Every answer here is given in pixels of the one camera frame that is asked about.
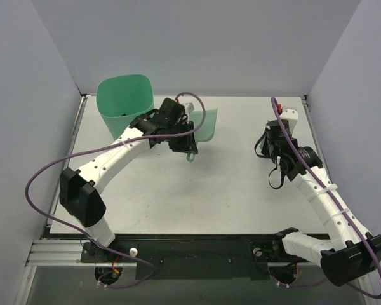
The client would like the green plastic dustpan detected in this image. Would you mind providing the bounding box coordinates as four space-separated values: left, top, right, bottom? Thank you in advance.
187 109 218 145

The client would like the purple cable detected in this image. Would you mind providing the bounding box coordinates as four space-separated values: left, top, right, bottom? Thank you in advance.
271 96 381 299
24 91 207 290

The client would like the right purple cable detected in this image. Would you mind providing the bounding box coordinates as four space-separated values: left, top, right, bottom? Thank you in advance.
271 96 381 299

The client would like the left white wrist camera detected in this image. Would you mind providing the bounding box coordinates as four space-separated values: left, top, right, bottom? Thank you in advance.
177 100 194 116

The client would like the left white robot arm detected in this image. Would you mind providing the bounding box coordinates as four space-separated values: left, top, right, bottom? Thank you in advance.
60 98 198 262

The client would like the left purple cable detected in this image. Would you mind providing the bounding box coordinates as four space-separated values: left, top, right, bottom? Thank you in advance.
24 91 207 290

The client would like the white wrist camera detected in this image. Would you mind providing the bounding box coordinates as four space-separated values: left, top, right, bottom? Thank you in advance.
177 100 194 116
277 104 298 134

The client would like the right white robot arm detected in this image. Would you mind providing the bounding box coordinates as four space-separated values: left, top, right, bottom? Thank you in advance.
255 119 381 287

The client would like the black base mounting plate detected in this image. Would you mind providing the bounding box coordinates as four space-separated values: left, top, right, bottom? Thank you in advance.
79 233 324 282

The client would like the green plastic waste bin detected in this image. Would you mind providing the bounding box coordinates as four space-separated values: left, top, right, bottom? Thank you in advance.
96 74 154 139

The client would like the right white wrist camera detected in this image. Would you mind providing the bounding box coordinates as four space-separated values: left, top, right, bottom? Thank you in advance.
277 104 298 134

